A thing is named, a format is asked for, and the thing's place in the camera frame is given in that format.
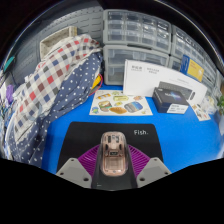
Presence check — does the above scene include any teal hanging object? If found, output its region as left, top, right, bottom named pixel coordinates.
left=3, top=55, right=16, bottom=72

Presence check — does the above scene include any white woven basket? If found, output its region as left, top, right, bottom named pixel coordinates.
left=39, top=25, right=78, bottom=60

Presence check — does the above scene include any colourful food sticker sheet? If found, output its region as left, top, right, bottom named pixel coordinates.
left=89, top=89, right=154, bottom=117

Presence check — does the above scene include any yellow and blue box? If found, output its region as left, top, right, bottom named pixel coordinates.
left=179, top=54, right=205, bottom=83

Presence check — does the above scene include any grey small-drawer cabinet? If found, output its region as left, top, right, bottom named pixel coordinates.
left=196, top=49, right=218, bottom=88
left=102, top=9, right=173, bottom=54
left=170, top=24, right=201, bottom=68

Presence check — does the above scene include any purple object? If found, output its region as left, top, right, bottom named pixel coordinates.
left=4, top=84, right=15, bottom=104

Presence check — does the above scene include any navy polka dot cloth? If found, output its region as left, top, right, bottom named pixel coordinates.
left=6, top=51, right=104, bottom=168

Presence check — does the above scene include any small dark box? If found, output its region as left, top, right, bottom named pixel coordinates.
left=152, top=87, right=190, bottom=115

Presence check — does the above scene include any yellow tool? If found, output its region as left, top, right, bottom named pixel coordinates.
left=90, top=73, right=104, bottom=96

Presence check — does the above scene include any grey pegboard panel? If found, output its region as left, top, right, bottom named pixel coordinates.
left=9, top=4, right=104, bottom=64

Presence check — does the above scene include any long white cardboard box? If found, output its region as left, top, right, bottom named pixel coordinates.
left=122, top=59, right=208, bottom=107

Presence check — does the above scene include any clear plastic bag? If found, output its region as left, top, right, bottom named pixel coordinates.
left=203, top=96, right=219, bottom=116

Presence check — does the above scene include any red blue checked cloth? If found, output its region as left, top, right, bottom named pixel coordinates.
left=13, top=34, right=102, bottom=134

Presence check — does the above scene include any small colourful picture sheet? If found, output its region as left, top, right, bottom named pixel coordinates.
left=189, top=103, right=212, bottom=122

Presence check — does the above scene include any transparent pink computer mouse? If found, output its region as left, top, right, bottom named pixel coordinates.
left=99, top=130, right=128, bottom=177

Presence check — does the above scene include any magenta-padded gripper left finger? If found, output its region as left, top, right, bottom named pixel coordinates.
left=55, top=143, right=114, bottom=192

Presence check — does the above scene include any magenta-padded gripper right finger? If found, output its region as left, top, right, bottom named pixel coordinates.
left=113, top=143, right=172, bottom=192

